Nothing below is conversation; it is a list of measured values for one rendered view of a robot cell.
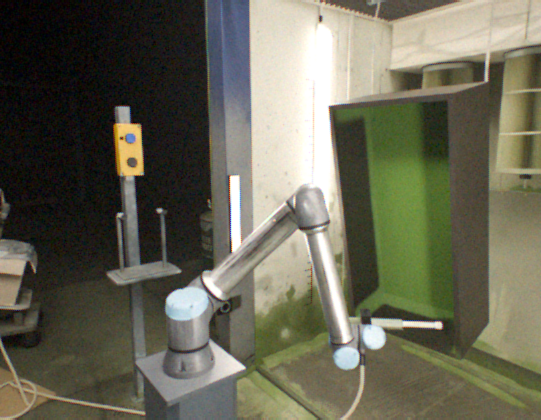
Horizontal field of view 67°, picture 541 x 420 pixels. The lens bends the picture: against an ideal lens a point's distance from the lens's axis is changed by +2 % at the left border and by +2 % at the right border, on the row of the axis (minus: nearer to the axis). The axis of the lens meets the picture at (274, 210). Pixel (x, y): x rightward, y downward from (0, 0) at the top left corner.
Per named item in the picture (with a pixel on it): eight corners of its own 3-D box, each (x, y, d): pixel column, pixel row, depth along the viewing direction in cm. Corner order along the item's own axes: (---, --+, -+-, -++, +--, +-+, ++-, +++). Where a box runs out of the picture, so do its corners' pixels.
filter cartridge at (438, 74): (466, 179, 313) (475, 66, 297) (468, 185, 280) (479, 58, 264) (416, 178, 327) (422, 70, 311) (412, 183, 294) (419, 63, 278)
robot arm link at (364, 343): (360, 324, 158) (386, 325, 157) (356, 323, 170) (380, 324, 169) (361, 349, 155) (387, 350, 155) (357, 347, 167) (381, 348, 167)
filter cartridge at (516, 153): (517, 192, 238) (530, 42, 224) (479, 186, 274) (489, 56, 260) (576, 190, 241) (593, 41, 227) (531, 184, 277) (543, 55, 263)
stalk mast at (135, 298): (144, 390, 241) (126, 107, 213) (148, 395, 236) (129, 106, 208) (134, 394, 237) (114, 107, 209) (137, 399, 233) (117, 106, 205)
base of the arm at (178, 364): (176, 386, 138) (175, 359, 136) (155, 362, 153) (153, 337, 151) (224, 366, 149) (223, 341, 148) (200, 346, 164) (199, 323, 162)
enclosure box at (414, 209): (384, 292, 251) (368, 95, 215) (489, 322, 208) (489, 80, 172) (352, 319, 229) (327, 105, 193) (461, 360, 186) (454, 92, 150)
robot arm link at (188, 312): (160, 349, 142) (158, 302, 139) (176, 327, 159) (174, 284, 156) (203, 351, 141) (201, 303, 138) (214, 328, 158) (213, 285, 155)
